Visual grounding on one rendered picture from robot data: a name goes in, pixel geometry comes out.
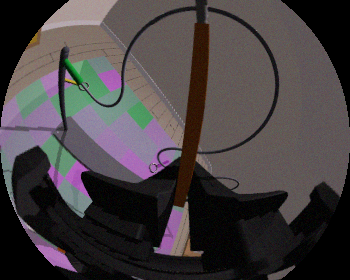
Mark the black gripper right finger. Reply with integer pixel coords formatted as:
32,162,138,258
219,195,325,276
187,160,289,251

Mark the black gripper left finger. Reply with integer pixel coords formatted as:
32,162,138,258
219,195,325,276
81,157,181,247

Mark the grey hoop with orange handle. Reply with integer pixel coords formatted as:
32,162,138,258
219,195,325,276
174,0,210,207

